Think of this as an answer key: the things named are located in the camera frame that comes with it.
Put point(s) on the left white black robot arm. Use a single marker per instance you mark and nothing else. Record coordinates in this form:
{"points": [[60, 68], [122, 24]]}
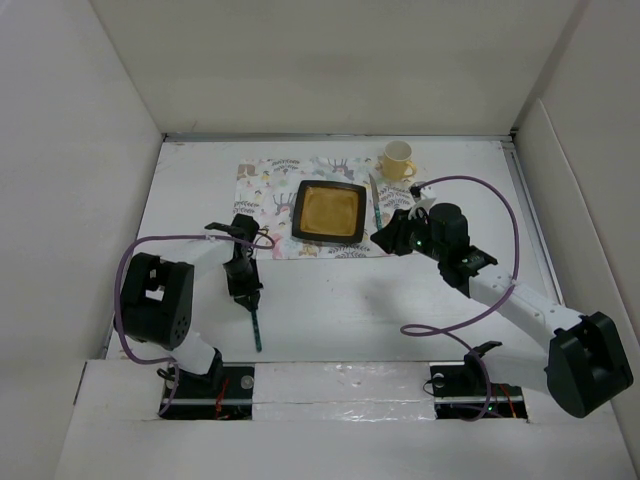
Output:
{"points": [[153, 293]]}

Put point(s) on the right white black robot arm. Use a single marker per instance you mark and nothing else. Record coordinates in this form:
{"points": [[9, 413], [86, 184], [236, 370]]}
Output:
{"points": [[582, 365]]}

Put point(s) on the silver table knife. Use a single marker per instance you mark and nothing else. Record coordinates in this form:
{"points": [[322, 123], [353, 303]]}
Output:
{"points": [[375, 202]]}

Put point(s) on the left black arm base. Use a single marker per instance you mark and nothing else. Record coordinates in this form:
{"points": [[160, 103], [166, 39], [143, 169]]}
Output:
{"points": [[224, 393]]}

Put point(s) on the floral patterned cloth napkin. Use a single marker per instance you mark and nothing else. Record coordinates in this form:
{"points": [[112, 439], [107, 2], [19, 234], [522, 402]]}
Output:
{"points": [[266, 189]]}

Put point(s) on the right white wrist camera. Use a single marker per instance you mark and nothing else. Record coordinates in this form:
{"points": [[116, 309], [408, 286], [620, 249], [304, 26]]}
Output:
{"points": [[424, 197]]}

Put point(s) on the yellow ceramic mug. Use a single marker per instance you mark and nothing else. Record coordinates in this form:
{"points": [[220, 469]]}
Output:
{"points": [[395, 162]]}

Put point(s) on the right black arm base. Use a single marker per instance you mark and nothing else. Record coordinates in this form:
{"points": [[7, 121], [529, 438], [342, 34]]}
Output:
{"points": [[459, 391]]}

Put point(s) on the fork with teal handle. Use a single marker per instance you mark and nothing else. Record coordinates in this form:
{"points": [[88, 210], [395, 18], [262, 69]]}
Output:
{"points": [[256, 330]]}

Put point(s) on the square black brown plate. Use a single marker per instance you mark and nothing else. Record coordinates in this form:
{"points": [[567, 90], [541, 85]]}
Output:
{"points": [[329, 212]]}

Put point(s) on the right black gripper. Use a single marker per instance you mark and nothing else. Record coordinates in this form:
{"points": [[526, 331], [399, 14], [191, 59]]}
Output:
{"points": [[392, 238]]}

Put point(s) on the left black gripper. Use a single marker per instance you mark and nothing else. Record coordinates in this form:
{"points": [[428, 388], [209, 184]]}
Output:
{"points": [[246, 294]]}

